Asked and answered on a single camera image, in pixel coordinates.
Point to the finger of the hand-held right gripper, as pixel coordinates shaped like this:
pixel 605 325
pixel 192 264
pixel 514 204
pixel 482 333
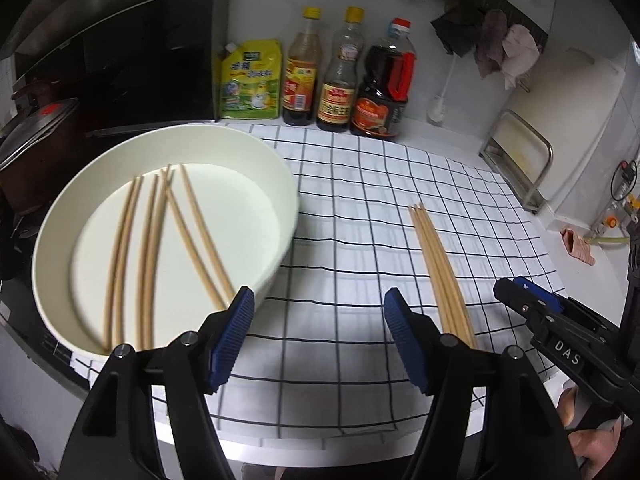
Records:
pixel 542 295
pixel 515 300

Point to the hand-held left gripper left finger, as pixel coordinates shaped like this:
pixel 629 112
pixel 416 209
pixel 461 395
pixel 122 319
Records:
pixel 232 335

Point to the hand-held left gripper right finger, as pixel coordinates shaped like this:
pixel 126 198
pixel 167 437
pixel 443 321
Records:
pixel 407 335

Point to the pile of wooden chopsticks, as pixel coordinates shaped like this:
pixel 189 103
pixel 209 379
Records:
pixel 442 280

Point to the wooden chopstick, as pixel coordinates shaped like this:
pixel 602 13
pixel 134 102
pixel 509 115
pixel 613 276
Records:
pixel 142 260
pixel 187 240
pixel 210 240
pixel 153 260
pixel 118 260

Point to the white round basin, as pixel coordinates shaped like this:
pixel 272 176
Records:
pixel 200 240

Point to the person's right hand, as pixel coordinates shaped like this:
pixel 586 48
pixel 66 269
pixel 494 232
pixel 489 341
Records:
pixel 595 440

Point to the pink rag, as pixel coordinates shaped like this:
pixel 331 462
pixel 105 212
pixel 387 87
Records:
pixel 579 247

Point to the orange knob gas valve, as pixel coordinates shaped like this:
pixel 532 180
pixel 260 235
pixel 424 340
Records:
pixel 610 221

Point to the white black checked cloth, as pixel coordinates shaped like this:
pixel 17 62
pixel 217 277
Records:
pixel 350 240

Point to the metal cutting board stand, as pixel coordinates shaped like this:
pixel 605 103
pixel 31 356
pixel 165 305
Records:
pixel 535 170

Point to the white cutting board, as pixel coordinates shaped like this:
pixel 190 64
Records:
pixel 575 120

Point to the large soy sauce bottle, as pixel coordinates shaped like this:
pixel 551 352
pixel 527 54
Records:
pixel 380 100

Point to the pink hanging cloth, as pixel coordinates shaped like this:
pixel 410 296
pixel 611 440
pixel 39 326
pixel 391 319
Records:
pixel 520 52

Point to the clear sauce bottle yellow cap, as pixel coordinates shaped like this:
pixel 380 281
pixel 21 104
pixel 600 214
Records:
pixel 340 95

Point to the yellow seasoning pouch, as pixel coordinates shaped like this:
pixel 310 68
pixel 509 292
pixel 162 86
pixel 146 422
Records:
pixel 250 82

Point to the brown hanging cloth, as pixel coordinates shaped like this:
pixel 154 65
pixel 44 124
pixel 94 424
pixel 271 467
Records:
pixel 490 42

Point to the brown vinegar bottle yellow cap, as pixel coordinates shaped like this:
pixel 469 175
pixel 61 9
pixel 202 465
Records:
pixel 301 85

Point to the dark pot with lid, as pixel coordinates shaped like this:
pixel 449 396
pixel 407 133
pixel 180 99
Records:
pixel 35 150

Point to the dark hanging cloth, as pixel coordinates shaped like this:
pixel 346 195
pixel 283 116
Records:
pixel 457 27

